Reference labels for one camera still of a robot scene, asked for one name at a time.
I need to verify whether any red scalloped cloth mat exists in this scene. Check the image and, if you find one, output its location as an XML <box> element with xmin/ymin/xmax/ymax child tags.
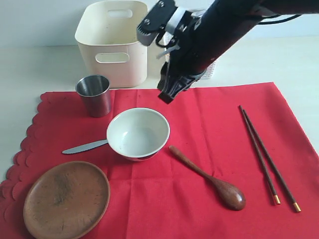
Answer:
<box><xmin>0</xmin><ymin>83</ymin><xmax>319</xmax><ymax>239</ymax></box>

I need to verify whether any cream plastic tub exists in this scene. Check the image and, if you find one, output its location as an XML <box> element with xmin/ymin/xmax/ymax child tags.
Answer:
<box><xmin>75</xmin><ymin>0</ymin><xmax>148</xmax><ymax>88</ymax></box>

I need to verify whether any white ceramic bowl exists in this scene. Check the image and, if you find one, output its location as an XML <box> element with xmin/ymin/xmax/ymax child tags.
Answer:
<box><xmin>106</xmin><ymin>108</ymin><xmax>170</xmax><ymax>162</ymax></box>

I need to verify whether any brown chopstick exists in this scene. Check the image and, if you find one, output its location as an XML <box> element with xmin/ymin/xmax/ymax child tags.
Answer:
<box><xmin>244</xmin><ymin>110</ymin><xmax>301</xmax><ymax>213</ymax></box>
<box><xmin>239</xmin><ymin>105</ymin><xmax>281</xmax><ymax>205</ymax></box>

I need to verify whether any stainless steel cup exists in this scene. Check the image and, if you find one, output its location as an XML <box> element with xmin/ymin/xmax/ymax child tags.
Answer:
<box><xmin>75</xmin><ymin>75</ymin><xmax>112</xmax><ymax>118</ymax></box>

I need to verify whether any dark wooden spoon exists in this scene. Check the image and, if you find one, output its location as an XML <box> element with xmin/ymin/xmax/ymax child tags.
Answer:
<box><xmin>168</xmin><ymin>145</ymin><xmax>246</xmax><ymax>211</ymax></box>

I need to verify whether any white perforated plastic basket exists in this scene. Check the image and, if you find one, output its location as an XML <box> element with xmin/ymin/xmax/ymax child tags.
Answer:
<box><xmin>163</xmin><ymin>8</ymin><xmax>217</xmax><ymax>81</ymax></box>

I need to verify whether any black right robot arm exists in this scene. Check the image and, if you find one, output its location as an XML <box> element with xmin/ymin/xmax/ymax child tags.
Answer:
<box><xmin>158</xmin><ymin>0</ymin><xmax>319</xmax><ymax>104</ymax></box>

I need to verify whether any silver butter knife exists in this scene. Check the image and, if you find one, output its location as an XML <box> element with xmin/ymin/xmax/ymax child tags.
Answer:
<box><xmin>62</xmin><ymin>139</ymin><xmax>108</xmax><ymax>154</ymax></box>

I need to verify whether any brown wooden plate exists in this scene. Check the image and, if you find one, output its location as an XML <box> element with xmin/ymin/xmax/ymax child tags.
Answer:
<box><xmin>23</xmin><ymin>161</ymin><xmax>110</xmax><ymax>239</ymax></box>

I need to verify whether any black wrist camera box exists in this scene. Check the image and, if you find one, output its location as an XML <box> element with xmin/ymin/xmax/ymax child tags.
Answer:
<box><xmin>136</xmin><ymin>0</ymin><xmax>177</xmax><ymax>46</ymax></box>

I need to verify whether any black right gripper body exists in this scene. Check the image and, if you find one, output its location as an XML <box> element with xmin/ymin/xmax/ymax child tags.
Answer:
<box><xmin>159</xmin><ymin>12</ymin><xmax>205</xmax><ymax>87</ymax></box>

